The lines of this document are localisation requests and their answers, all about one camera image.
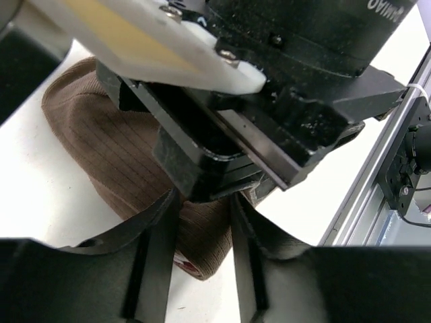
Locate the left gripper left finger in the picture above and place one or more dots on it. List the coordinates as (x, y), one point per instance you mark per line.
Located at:
(151, 237)

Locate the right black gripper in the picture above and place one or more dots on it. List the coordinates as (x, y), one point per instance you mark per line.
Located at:
(320, 88)

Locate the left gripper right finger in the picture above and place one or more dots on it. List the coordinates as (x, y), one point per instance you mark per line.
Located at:
(257, 242)

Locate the brown striped sock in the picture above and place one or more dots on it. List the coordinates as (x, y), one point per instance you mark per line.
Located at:
(114, 148)

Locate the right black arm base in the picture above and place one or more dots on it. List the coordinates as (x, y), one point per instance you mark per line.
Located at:
(407, 160)

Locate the aluminium frame rail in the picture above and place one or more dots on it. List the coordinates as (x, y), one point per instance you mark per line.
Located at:
(365, 217)

